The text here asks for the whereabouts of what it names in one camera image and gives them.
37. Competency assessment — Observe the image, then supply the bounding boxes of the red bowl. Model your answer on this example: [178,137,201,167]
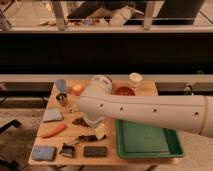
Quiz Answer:
[115,87,135,96]

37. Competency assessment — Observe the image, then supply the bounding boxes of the black rectangular block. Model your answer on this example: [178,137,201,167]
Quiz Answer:
[83,146,107,157]

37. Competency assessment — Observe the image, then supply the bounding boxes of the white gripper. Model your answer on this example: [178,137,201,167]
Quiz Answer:
[83,116,105,140]

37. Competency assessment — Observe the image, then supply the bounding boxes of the blue cup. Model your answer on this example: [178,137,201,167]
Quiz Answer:
[55,79,67,93]

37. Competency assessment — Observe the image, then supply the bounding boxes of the green plastic tray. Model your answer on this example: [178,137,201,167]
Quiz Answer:
[116,120,184,159]

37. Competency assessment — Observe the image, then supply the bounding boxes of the grey blue triangular cloth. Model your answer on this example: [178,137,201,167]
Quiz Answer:
[42,108,63,122]

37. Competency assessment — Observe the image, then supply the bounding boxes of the small metal cup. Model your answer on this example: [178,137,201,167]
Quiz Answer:
[56,93,68,106]

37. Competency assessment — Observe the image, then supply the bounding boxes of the dark grape bunch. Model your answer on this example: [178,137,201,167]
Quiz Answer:
[72,117,87,127]

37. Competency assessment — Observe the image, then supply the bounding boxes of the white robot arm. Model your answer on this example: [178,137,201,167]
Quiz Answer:
[77,75,213,138]

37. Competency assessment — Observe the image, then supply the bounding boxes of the black handled knife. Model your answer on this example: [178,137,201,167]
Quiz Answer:
[76,135,106,144]

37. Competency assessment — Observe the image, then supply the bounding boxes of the blue sponge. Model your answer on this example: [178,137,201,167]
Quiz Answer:
[32,145,57,161]

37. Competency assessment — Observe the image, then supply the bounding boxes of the orange apple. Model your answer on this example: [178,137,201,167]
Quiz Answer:
[72,84,84,96]

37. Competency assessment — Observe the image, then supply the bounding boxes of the white paper cup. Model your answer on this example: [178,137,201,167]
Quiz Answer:
[129,72,142,88]

